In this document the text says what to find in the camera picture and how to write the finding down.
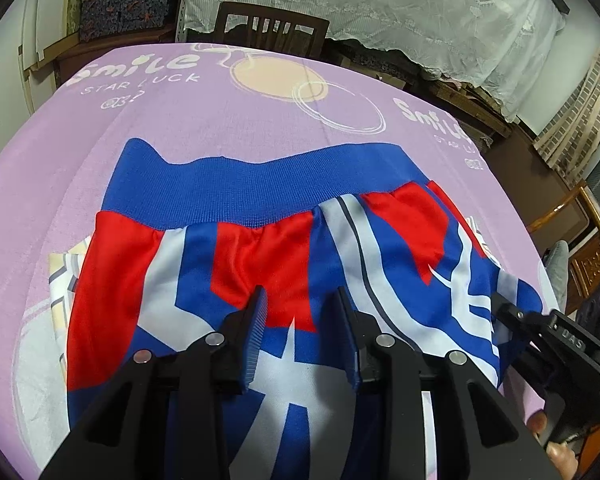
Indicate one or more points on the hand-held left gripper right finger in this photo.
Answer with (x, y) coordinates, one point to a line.
(352, 355)

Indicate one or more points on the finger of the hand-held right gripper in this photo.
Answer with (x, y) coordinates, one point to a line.
(517, 312)

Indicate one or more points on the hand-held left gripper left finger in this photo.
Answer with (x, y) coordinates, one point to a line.
(255, 340)

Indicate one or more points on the blue white red jacket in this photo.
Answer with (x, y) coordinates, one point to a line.
(260, 175)

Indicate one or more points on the person's right hand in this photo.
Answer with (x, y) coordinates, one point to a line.
(562, 460)

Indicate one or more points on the grey cloth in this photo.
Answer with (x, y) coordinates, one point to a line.
(560, 270)

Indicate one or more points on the carved wooden furniture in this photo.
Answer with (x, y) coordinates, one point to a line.
(592, 265)

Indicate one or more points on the pink printed bed sheet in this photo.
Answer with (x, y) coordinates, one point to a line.
(130, 110)

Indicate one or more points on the dark wooden chair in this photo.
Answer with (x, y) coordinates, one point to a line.
(275, 25)

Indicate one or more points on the brown wooden cabinet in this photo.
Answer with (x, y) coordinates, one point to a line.
(95, 55)

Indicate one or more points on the white lace cloth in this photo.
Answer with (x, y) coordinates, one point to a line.
(380, 5)

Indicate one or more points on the dark patterned fabric stack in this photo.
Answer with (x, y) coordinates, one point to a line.
(125, 0)

